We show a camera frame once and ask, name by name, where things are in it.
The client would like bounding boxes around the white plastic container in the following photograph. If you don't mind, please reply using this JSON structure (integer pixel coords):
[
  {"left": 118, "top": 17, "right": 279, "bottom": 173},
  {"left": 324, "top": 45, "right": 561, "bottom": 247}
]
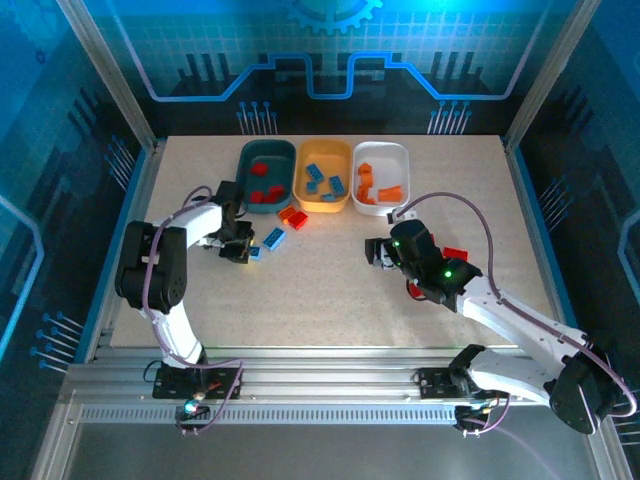
[{"left": 351, "top": 141, "right": 412, "bottom": 218}]

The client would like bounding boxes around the grey slotted cable duct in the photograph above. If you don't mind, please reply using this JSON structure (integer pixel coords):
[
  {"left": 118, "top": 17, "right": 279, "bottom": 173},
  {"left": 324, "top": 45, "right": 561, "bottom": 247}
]
[{"left": 79, "top": 405, "right": 464, "bottom": 427}]

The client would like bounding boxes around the yellow plastic container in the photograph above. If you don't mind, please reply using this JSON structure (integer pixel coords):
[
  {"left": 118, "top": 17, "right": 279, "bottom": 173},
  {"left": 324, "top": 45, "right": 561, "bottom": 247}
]
[{"left": 292, "top": 138, "right": 353, "bottom": 215}]

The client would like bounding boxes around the aluminium side rail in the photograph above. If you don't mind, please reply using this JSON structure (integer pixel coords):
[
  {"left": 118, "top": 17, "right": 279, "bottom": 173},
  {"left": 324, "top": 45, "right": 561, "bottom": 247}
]
[
  {"left": 501, "top": 134, "right": 591, "bottom": 365},
  {"left": 82, "top": 139, "right": 169, "bottom": 364}
]

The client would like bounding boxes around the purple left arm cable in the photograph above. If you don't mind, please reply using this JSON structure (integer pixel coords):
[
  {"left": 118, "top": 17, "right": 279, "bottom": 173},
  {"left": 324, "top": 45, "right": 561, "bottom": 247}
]
[{"left": 141, "top": 185, "right": 246, "bottom": 436}]

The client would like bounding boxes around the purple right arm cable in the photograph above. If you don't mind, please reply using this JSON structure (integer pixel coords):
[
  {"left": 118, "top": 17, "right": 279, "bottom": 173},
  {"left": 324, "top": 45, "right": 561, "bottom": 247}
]
[{"left": 399, "top": 192, "right": 639, "bottom": 437}]

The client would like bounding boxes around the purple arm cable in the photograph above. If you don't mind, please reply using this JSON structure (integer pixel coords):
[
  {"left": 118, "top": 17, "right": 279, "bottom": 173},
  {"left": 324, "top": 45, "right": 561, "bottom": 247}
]
[
  {"left": 399, "top": 192, "right": 639, "bottom": 437},
  {"left": 141, "top": 185, "right": 246, "bottom": 436}
]

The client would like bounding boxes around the aluminium frame post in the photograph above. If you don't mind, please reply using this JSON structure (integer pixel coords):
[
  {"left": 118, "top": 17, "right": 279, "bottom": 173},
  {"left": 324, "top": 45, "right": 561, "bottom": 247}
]
[
  {"left": 501, "top": 0, "right": 602, "bottom": 151},
  {"left": 55, "top": 0, "right": 160, "bottom": 151}
]

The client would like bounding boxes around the teal plastic container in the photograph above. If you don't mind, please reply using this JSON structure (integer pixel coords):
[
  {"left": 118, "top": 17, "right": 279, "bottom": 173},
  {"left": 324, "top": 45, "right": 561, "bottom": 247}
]
[{"left": 234, "top": 138, "right": 298, "bottom": 215}]

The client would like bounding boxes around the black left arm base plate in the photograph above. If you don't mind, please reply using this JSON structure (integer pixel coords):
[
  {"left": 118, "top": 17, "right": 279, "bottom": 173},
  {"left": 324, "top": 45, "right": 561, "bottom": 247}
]
[{"left": 152, "top": 367, "right": 245, "bottom": 401}]

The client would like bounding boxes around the aluminium rail beam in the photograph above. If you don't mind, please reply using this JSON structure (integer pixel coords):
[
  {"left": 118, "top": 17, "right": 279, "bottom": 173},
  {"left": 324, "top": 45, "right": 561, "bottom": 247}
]
[{"left": 59, "top": 346, "right": 609, "bottom": 407}]

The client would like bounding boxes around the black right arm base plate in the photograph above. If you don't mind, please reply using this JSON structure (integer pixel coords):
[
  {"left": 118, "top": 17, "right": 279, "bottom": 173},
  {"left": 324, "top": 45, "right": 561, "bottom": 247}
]
[{"left": 417, "top": 367, "right": 509, "bottom": 400}]

